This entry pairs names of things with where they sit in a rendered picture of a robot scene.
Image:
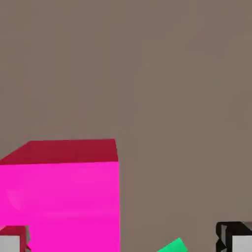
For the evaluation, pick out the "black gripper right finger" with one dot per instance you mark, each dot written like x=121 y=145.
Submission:
x=234 y=236

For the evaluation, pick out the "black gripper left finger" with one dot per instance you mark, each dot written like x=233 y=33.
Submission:
x=11 y=239

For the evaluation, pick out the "small green cube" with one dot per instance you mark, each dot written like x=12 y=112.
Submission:
x=175 y=247

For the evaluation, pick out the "large pink box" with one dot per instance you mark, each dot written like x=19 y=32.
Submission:
x=63 y=193

